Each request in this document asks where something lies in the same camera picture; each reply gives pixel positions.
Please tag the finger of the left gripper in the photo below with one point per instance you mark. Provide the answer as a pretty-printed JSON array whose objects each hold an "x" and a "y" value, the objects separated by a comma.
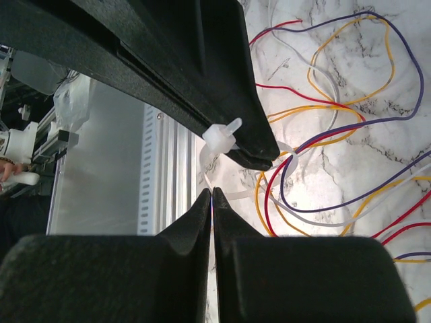
[
  {"x": 59, "y": 31},
  {"x": 191, "y": 60}
]

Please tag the bystander hand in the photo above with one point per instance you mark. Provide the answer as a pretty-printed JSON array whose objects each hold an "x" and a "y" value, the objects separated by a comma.
[{"x": 8, "y": 169}]

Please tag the grey slotted cable duct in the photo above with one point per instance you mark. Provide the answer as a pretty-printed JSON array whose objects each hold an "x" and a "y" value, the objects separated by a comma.
[{"x": 148, "y": 180}]

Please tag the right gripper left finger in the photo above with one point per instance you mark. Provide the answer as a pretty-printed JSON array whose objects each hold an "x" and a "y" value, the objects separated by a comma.
[{"x": 160, "y": 278}]

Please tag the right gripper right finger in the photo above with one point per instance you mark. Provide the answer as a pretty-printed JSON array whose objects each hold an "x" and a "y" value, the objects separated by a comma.
[{"x": 298, "y": 279}]

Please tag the aluminium front rail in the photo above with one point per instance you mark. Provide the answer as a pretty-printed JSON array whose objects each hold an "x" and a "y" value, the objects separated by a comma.
[{"x": 176, "y": 164}]

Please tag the white zip tie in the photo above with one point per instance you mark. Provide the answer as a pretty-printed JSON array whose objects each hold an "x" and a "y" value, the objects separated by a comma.
[{"x": 220, "y": 139}]

